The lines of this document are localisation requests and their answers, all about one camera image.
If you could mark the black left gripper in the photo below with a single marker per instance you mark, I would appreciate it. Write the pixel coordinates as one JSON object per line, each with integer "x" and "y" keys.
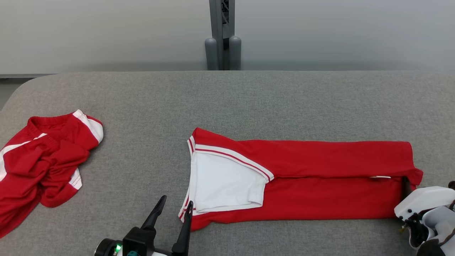
{"x": 140, "y": 240}

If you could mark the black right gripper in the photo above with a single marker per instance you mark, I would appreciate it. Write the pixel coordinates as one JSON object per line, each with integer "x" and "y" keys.
{"x": 418, "y": 229}

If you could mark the red white sports jersey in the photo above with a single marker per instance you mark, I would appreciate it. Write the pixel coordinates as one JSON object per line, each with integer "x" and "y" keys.
{"x": 320, "y": 160}

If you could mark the red white sports shorts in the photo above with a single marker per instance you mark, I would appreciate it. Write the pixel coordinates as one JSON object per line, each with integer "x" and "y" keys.
{"x": 35, "y": 160}

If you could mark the teal left camera connector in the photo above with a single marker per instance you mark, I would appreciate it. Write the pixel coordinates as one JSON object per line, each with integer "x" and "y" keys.
{"x": 133, "y": 253}

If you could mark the grey wall base rail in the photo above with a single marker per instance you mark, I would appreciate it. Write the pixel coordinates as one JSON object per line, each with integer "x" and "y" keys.
{"x": 25, "y": 75}

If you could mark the grey metal post with feet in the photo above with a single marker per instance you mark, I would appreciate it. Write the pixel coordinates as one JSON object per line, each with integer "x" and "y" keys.
{"x": 215, "y": 21}

